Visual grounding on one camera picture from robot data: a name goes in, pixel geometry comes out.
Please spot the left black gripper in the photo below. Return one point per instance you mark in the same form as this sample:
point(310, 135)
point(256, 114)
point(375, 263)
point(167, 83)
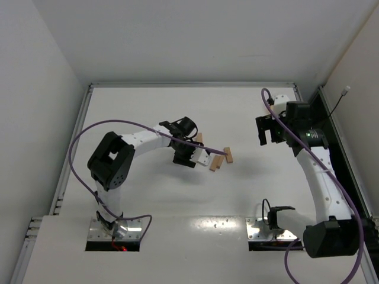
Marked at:
point(183, 157)

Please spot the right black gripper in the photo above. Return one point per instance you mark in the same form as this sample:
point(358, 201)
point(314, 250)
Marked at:
point(269, 128)

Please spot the wood block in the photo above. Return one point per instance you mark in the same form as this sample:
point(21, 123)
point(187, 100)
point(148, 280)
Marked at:
point(199, 139)
point(220, 161)
point(214, 163)
point(229, 157)

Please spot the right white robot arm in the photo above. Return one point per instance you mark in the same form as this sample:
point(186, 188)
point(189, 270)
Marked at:
point(334, 231)

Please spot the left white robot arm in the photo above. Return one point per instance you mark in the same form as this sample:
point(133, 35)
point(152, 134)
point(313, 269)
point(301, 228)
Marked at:
point(111, 161)

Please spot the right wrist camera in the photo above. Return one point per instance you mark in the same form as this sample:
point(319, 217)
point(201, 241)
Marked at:
point(280, 104)

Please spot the aluminium table frame rail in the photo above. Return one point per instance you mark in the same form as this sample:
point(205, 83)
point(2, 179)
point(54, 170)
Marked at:
point(191, 84)

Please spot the black cable white plug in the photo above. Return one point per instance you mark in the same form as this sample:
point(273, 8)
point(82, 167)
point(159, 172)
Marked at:
point(321, 114)

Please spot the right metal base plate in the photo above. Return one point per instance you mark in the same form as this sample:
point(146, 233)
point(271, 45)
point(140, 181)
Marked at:
point(257, 231)

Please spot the metal base plate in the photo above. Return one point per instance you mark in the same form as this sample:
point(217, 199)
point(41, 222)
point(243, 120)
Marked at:
point(125, 231)
point(257, 231)

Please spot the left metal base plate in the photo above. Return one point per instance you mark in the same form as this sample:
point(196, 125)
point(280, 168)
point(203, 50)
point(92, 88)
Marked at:
point(125, 231)

